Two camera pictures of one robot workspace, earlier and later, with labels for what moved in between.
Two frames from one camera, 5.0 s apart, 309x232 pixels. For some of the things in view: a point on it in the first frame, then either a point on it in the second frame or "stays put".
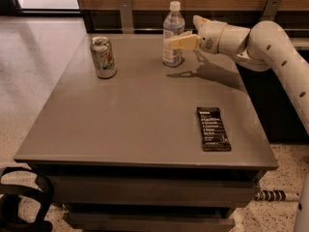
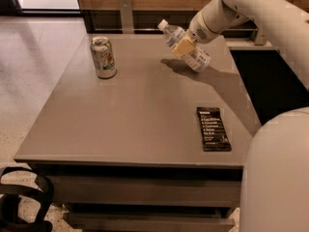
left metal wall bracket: [126, 15] stays put
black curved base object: [10, 203] stays put
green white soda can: [103, 57] stays put
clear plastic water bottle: [173, 25] → [197, 60]
